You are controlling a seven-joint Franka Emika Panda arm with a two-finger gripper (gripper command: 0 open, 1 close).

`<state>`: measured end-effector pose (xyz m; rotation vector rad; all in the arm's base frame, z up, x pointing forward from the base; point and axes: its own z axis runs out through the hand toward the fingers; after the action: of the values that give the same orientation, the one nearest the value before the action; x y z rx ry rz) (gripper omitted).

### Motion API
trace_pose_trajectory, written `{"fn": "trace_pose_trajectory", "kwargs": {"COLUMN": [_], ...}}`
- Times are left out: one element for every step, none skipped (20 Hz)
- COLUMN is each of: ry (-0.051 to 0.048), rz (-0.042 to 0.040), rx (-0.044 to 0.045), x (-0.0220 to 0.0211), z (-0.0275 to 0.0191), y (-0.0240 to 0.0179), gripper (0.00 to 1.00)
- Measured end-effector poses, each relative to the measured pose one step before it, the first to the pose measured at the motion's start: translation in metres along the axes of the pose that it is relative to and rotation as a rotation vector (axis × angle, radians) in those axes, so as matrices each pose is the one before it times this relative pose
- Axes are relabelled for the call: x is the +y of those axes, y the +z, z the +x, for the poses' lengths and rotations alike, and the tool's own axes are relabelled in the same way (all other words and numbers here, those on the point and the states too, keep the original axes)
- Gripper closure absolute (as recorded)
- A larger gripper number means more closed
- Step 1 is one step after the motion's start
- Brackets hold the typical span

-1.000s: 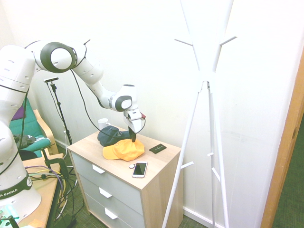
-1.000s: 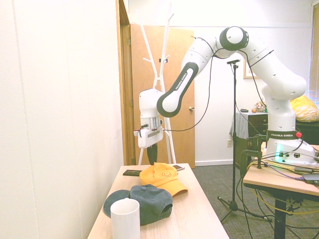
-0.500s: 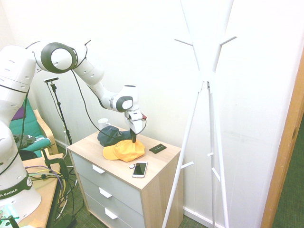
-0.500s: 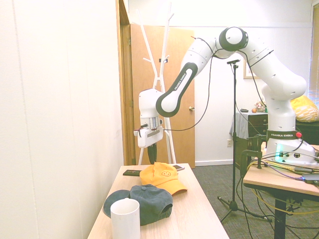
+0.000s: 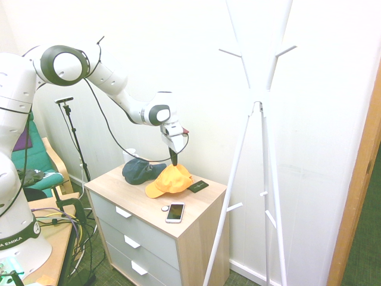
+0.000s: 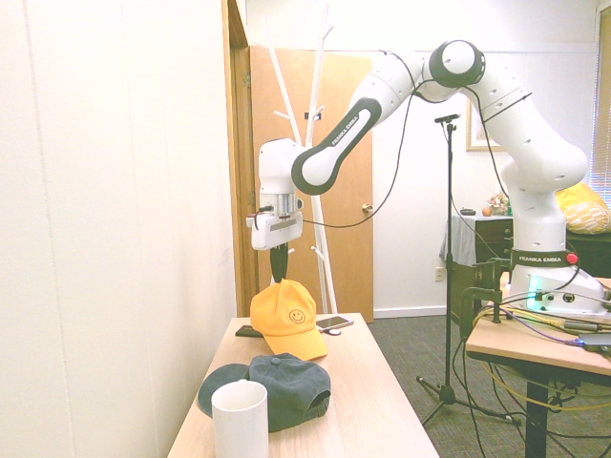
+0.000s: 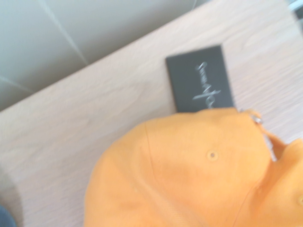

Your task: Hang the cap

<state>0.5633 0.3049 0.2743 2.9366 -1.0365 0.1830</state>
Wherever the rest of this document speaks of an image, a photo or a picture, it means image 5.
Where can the black tripod stand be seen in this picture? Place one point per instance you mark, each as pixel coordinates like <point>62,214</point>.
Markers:
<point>76,140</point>

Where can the wooden chest with grey drawers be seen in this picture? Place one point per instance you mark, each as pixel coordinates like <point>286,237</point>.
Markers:
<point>143,226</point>

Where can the wooden robot mounting table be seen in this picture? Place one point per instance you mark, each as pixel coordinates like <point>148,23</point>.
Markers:
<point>56,247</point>

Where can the wooden door frame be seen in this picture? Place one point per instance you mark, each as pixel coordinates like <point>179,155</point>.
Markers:
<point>354,193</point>

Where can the dark blue denim cap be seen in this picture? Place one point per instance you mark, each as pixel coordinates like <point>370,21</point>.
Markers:
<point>138,172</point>

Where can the green wooden armchair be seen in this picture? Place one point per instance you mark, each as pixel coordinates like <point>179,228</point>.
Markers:
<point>38,155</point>

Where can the white cylindrical cup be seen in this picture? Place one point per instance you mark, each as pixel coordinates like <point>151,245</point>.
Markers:
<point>129,153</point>

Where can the black metal table clamp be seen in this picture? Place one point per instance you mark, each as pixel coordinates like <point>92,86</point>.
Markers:
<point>76,205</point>

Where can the small round silver coin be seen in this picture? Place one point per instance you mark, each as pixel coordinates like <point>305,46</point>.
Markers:
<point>165,208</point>

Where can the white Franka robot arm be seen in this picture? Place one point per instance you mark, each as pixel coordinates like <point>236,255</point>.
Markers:
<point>104,80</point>

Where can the white smartphone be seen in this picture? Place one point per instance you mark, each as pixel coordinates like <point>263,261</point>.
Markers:
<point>175,212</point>

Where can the purple cushion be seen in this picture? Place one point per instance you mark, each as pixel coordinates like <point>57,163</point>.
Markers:
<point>22,141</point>

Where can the dark crumpled garment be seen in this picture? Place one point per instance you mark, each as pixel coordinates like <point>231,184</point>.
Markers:
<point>29,176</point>

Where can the white coat rack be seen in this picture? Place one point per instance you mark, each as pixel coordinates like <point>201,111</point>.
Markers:
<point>257,95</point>

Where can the black stereo camera bar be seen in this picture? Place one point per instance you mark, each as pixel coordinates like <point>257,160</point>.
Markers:
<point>64,99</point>

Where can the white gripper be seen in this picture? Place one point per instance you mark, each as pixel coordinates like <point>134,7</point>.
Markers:
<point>175,138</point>

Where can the yellow smiley baseball cap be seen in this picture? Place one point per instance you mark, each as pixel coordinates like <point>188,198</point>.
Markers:
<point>171,181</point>

